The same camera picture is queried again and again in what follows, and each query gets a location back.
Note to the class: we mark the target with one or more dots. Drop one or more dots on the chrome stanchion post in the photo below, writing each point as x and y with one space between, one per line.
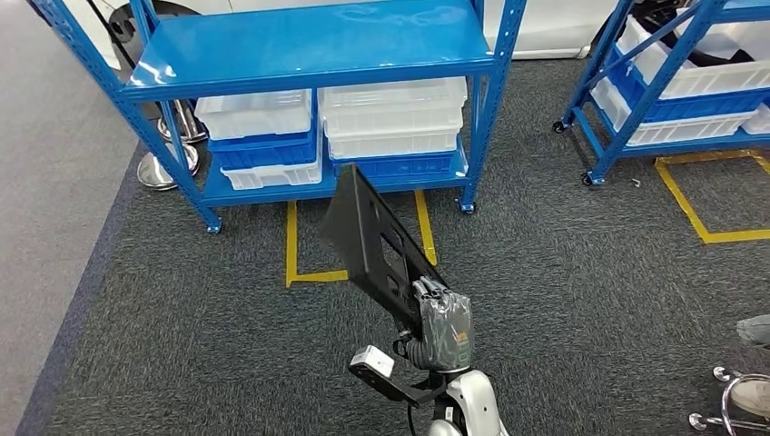
180 133
162 171

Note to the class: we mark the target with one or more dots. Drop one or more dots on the blue metal shelf rack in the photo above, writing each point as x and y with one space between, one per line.
301 42

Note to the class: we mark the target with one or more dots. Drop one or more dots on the black plastic plate frame part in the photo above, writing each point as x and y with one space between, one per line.
355 240

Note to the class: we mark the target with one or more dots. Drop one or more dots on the chrome chair base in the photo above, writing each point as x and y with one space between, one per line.
698 421

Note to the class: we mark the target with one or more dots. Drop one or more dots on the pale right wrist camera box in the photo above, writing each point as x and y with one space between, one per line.
373 361

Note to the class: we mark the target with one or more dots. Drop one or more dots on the black parts in bin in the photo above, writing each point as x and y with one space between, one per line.
710 57

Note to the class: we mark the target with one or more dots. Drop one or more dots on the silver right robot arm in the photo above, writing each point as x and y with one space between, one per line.
475 403

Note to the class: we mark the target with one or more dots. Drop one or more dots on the person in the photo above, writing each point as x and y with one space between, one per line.
755 330

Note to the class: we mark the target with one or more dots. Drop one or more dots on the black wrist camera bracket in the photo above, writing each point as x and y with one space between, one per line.
391 388

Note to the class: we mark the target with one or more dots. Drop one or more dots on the white car with red stripe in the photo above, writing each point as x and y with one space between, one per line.
553 30

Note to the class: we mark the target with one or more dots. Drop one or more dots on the blue plastic bin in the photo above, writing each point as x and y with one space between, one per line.
264 153
692 109

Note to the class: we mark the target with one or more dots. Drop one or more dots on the blue metal rack on casters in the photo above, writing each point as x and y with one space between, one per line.
607 159

